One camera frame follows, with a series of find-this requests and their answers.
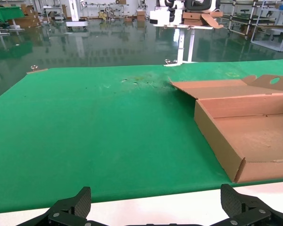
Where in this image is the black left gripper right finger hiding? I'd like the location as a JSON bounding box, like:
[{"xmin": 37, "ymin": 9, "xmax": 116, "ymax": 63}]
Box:
[{"xmin": 209, "ymin": 183, "xmax": 283, "ymax": 226}]

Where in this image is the white standing desk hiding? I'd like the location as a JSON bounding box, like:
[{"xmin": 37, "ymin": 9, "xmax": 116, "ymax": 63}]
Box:
[{"xmin": 154, "ymin": 23, "xmax": 214, "ymax": 67}]

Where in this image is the table with green cover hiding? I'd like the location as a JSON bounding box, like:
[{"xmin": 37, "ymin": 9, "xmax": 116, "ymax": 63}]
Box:
[{"xmin": 0, "ymin": 6, "xmax": 25, "ymax": 36}]

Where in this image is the flat cardboard box on desk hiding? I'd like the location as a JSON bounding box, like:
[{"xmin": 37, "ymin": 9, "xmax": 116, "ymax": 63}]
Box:
[{"xmin": 182, "ymin": 11, "xmax": 225, "ymax": 29}]

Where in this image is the silver metal binder clip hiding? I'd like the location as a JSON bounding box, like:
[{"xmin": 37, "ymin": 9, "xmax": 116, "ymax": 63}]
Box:
[
  {"xmin": 26, "ymin": 65, "xmax": 49, "ymax": 74},
  {"xmin": 164, "ymin": 59, "xmax": 182, "ymax": 67}
]

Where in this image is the small cardboard box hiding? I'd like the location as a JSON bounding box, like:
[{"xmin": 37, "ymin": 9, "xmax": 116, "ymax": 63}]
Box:
[{"xmin": 136, "ymin": 9, "xmax": 146, "ymax": 22}]

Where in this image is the stack of cardboard boxes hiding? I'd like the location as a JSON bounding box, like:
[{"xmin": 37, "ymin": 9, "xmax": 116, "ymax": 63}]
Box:
[{"xmin": 8, "ymin": 3, "xmax": 42, "ymax": 28}]

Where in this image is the open cardboard box with hole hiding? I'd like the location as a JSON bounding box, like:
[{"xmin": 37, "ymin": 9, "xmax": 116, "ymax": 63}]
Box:
[{"xmin": 167, "ymin": 74, "xmax": 283, "ymax": 184}]

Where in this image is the white machine base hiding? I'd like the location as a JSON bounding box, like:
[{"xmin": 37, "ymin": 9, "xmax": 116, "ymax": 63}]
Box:
[{"xmin": 66, "ymin": 0, "xmax": 88, "ymax": 30}]

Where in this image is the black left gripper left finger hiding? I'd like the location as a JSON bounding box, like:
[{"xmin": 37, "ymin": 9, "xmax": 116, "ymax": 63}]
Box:
[{"xmin": 16, "ymin": 186, "xmax": 95, "ymax": 226}]

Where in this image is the metal shelving rack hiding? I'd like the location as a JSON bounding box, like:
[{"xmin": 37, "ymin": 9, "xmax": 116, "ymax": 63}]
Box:
[{"xmin": 220, "ymin": 0, "xmax": 283, "ymax": 56}]

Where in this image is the green table cloth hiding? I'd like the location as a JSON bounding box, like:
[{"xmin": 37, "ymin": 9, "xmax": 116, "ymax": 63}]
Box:
[{"xmin": 0, "ymin": 58, "xmax": 283, "ymax": 215}]

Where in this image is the white box-shaped device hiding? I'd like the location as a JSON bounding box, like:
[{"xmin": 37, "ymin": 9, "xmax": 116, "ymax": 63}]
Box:
[{"xmin": 150, "ymin": 10, "xmax": 171, "ymax": 25}]

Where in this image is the white and black robot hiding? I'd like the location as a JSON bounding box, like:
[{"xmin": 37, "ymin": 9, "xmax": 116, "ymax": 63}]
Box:
[{"xmin": 156, "ymin": 0, "xmax": 221, "ymax": 12}]

